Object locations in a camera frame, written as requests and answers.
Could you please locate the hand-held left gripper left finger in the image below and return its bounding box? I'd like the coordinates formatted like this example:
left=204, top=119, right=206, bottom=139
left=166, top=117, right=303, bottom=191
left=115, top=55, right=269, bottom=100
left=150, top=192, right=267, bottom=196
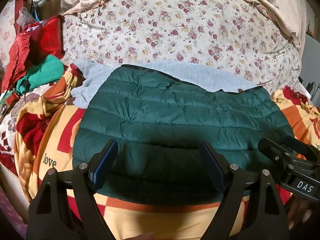
left=26, top=139, right=119, bottom=240

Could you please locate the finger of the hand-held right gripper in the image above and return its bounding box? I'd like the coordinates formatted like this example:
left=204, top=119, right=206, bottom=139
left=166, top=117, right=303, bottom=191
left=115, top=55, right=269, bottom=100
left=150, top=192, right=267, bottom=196
left=257, top=137, right=298, bottom=165
left=284, top=135, right=320, bottom=160

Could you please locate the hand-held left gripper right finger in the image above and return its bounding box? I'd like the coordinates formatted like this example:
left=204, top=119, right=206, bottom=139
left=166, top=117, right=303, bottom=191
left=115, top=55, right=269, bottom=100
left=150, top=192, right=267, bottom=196
left=199, top=139, right=290, bottom=240

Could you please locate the green puffer jacket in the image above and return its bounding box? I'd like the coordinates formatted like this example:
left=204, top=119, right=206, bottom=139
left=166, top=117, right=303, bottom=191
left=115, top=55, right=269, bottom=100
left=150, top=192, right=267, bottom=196
left=72, top=64, right=295, bottom=200

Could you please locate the person's right hand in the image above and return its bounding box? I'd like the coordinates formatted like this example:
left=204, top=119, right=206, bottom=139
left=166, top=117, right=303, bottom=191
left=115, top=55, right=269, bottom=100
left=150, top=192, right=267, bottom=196
left=286, top=196, right=319, bottom=230

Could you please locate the orange patterned blanket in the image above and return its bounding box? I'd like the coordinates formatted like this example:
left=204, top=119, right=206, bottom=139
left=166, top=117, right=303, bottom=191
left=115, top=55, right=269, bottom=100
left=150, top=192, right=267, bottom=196
left=14, top=64, right=320, bottom=240

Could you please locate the light blue fleece cloth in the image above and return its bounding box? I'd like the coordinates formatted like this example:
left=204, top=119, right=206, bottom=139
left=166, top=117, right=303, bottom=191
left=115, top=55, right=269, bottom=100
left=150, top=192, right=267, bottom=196
left=71, top=59, right=260, bottom=109

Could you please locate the red flowered white blanket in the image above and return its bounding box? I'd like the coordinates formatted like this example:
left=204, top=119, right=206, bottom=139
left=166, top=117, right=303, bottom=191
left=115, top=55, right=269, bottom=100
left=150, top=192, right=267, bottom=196
left=0, top=87, right=50, bottom=178

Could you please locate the person's pink patterned clothing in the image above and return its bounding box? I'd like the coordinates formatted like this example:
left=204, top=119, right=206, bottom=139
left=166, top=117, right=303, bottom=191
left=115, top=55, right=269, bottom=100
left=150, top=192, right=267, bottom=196
left=0, top=187, right=28, bottom=240

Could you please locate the turquoise garment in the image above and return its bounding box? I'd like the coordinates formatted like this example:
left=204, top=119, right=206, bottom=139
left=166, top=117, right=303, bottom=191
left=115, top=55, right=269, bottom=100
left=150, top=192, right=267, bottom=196
left=16, top=55, right=65, bottom=93

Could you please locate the beige fringed blanket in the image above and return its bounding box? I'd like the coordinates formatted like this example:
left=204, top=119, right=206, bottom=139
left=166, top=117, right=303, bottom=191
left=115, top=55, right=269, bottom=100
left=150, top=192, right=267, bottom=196
left=60, top=0, right=309, bottom=50

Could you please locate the red garment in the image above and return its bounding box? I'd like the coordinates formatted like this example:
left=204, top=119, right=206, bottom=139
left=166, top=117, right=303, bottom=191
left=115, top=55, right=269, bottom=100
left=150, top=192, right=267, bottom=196
left=5, top=15, right=66, bottom=85

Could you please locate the floral quilt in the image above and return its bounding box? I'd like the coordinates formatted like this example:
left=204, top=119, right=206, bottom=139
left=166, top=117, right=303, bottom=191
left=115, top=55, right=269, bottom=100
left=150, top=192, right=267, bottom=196
left=61, top=0, right=304, bottom=93

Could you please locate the pink floral cloth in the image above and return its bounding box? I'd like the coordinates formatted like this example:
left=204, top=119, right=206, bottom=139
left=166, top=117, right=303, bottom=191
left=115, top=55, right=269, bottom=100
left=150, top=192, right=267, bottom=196
left=0, top=0, right=19, bottom=68

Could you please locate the clear plastic bag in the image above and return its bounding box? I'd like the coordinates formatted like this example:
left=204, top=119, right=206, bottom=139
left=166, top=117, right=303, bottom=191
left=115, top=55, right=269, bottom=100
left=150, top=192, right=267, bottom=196
left=17, top=6, right=38, bottom=27

